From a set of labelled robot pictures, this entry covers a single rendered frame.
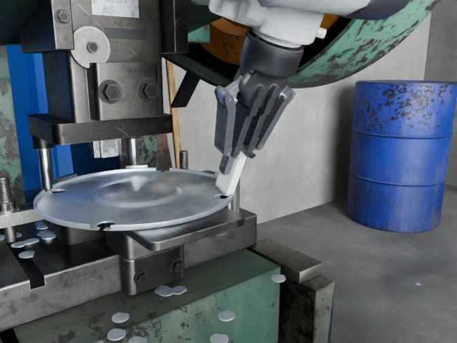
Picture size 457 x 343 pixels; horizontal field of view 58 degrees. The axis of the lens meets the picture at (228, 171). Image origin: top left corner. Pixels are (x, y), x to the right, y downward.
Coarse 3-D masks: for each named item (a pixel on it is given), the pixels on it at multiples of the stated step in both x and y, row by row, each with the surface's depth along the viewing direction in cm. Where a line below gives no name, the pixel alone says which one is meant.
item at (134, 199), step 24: (144, 168) 77; (48, 192) 64; (72, 192) 64; (96, 192) 64; (120, 192) 62; (144, 192) 62; (168, 192) 62; (192, 192) 64; (216, 192) 64; (48, 216) 52; (72, 216) 54; (96, 216) 54; (120, 216) 54; (144, 216) 54; (168, 216) 54; (192, 216) 52
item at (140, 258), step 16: (224, 208) 57; (112, 224) 55; (192, 224) 52; (208, 224) 52; (224, 224) 52; (240, 224) 54; (112, 240) 61; (128, 240) 58; (144, 240) 47; (160, 240) 47; (176, 240) 48; (192, 240) 49; (128, 256) 58; (144, 256) 60; (160, 256) 62; (176, 256) 63; (128, 272) 59; (144, 272) 60; (160, 272) 62; (176, 272) 64; (128, 288) 60; (144, 288) 61
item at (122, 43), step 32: (96, 0) 58; (128, 0) 61; (96, 32) 58; (128, 32) 62; (64, 64) 59; (96, 64) 57; (128, 64) 60; (160, 64) 66; (64, 96) 61; (96, 96) 58; (128, 96) 60; (160, 96) 67
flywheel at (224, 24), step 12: (216, 24) 96; (228, 24) 96; (240, 24) 94; (324, 24) 72; (336, 24) 71; (216, 36) 95; (228, 36) 92; (240, 36) 89; (336, 36) 75; (216, 48) 96; (228, 48) 93; (240, 48) 90; (312, 48) 77; (228, 60) 93
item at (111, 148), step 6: (90, 144) 70; (96, 144) 69; (102, 144) 69; (108, 144) 69; (114, 144) 70; (120, 144) 72; (90, 150) 70; (96, 150) 69; (102, 150) 69; (108, 150) 70; (114, 150) 70; (120, 150) 72; (96, 156) 69; (102, 156) 69; (108, 156) 70; (114, 156) 70
